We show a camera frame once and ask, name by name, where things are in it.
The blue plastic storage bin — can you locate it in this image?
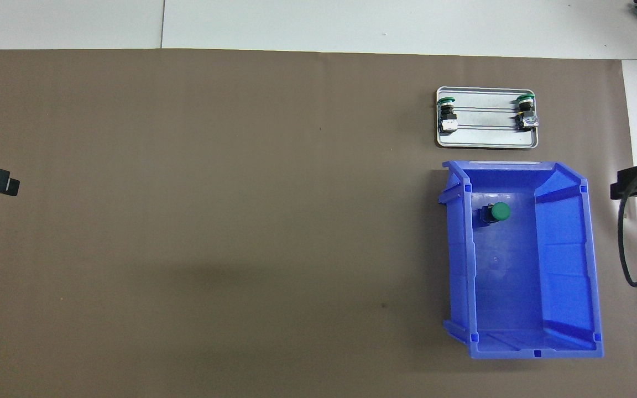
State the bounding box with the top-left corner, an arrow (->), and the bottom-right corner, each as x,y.
439,160 -> 605,360

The green push button switch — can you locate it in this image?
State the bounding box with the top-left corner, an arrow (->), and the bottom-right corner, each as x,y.
514,95 -> 540,131
438,97 -> 459,135
478,202 -> 511,226

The brown paper table mat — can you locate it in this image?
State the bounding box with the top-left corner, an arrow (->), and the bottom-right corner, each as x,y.
0,49 -> 637,398

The silver metal tray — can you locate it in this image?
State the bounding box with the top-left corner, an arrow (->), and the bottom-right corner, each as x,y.
436,86 -> 540,149

